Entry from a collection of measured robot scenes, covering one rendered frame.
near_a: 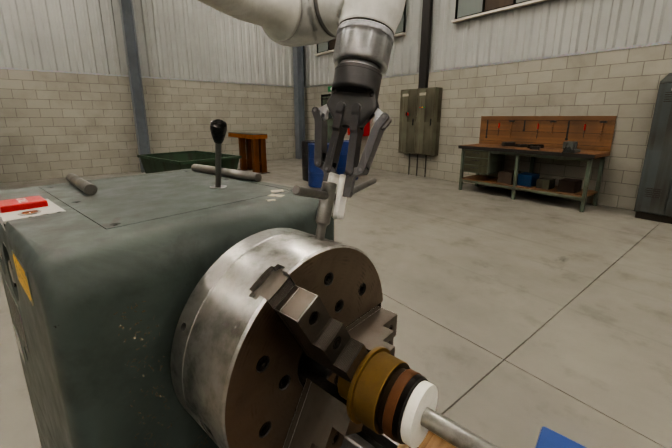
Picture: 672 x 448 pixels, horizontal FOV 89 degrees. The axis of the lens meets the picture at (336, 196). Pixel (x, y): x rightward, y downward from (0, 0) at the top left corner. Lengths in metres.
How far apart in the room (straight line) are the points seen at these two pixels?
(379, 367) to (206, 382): 0.20
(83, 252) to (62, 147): 9.89
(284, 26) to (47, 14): 10.09
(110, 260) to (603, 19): 7.18
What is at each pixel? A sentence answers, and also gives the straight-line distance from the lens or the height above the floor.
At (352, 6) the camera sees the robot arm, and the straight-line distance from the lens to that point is 0.57.
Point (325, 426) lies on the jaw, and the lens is 0.51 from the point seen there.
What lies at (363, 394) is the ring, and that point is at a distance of 0.45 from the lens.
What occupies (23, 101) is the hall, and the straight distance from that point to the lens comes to 10.39.
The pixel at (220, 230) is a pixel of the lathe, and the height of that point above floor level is 1.24.
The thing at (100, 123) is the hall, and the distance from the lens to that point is 10.40.
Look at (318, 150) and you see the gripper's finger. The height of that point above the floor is 1.36.
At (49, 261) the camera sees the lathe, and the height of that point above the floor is 1.25.
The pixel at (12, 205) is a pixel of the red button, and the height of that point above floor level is 1.27.
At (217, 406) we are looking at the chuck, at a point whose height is 1.10.
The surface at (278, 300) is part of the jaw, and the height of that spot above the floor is 1.20.
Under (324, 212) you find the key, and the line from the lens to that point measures 0.50.
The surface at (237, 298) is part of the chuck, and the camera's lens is 0.44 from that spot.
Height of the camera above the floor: 1.41
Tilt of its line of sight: 13 degrees down
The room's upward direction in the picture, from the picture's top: straight up
